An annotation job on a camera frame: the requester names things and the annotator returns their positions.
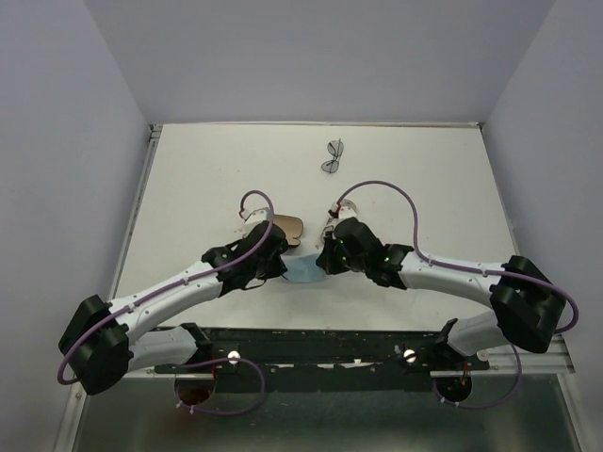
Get blue cleaning cloth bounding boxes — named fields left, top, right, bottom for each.
left=282, top=254, right=327, bottom=283

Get black glasses case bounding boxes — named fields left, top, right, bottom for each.
left=273, top=215, right=304, bottom=249

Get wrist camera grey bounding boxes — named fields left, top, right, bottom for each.
left=239, top=207, right=273, bottom=224
left=328, top=199, right=357, bottom=221

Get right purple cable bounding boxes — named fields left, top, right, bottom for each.
left=334, top=179, right=580, bottom=410

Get aluminium frame rail left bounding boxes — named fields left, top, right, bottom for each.
left=106, top=123, right=163, bottom=301

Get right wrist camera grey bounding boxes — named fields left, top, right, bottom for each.
left=328, top=199, right=357, bottom=221

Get aluminium frame rail front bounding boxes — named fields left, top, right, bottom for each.
left=56, top=339, right=584, bottom=451

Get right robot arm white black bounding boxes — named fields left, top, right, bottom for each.
left=317, top=218, right=566, bottom=369

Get black mounting base rail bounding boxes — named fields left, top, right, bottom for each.
left=155, top=323, right=489, bottom=393

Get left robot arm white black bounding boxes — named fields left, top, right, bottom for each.
left=57, top=220, right=288, bottom=396

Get aluminium frame rail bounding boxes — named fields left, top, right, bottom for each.
left=106, top=123, right=163, bottom=301
left=56, top=339, right=584, bottom=451

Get marbled glasses case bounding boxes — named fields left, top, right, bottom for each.
left=315, top=207, right=343, bottom=250

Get dark wire-frame sunglasses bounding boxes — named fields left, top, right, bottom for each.
left=321, top=139, right=344, bottom=174

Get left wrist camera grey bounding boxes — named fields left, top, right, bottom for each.
left=239, top=207, right=273, bottom=224

